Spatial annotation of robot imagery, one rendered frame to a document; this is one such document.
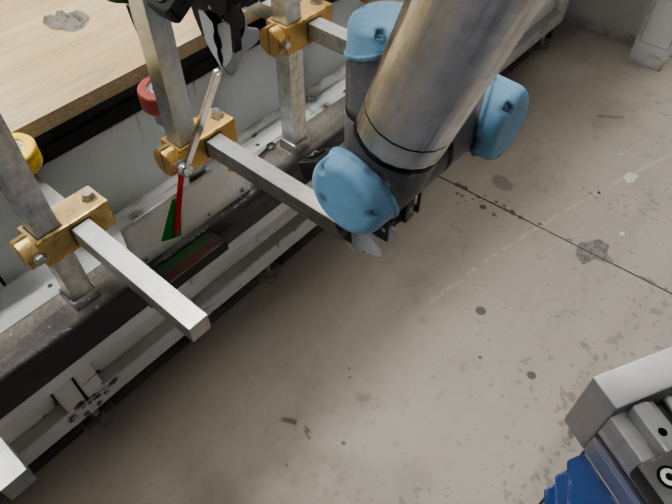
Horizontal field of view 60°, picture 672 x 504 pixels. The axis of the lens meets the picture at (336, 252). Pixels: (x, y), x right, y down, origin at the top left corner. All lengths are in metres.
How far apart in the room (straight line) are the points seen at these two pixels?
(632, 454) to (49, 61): 1.05
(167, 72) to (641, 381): 0.70
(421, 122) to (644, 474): 0.30
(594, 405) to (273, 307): 1.32
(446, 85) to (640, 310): 1.67
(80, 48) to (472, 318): 1.25
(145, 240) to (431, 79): 0.70
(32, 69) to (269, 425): 1.00
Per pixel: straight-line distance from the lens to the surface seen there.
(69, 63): 1.16
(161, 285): 0.79
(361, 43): 0.59
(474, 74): 0.38
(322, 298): 1.80
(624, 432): 0.58
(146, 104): 1.02
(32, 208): 0.86
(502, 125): 0.55
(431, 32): 0.36
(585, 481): 0.63
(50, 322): 1.01
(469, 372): 1.70
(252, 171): 0.91
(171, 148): 0.96
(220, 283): 1.66
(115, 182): 1.21
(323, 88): 1.50
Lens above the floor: 1.46
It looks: 50 degrees down
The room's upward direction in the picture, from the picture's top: straight up
